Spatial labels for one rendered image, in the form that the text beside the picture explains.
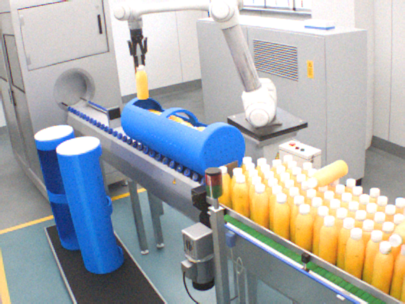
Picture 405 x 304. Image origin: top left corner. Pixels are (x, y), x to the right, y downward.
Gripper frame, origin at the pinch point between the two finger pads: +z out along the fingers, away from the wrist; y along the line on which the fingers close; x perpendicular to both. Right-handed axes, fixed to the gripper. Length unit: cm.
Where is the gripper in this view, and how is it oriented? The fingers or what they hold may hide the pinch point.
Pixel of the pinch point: (139, 61)
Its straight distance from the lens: 276.7
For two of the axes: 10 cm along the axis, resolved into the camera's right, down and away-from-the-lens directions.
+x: 5.8, 2.5, -7.8
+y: -8.1, 2.8, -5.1
